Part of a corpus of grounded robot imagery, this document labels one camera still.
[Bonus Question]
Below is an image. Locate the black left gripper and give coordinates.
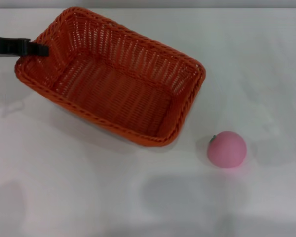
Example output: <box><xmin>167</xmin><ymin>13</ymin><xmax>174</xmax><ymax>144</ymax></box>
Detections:
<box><xmin>0</xmin><ymin>36</ymin><xmax>50</xmax><ymax>57</ymax></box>

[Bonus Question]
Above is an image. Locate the orange woven plastic basket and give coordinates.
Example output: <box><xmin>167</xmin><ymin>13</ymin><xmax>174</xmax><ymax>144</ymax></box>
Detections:
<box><xmin>14</xmin><ymin>6</ymin><xmax>207</xmax><ymax>148</ymax></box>

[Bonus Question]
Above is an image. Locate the pink toy peach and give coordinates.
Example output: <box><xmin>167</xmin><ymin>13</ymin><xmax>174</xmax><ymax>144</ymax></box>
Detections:
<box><xmin>207</xmin><ymin>131</ymin><xmax>247</xmax><ymax>169</ymax></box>

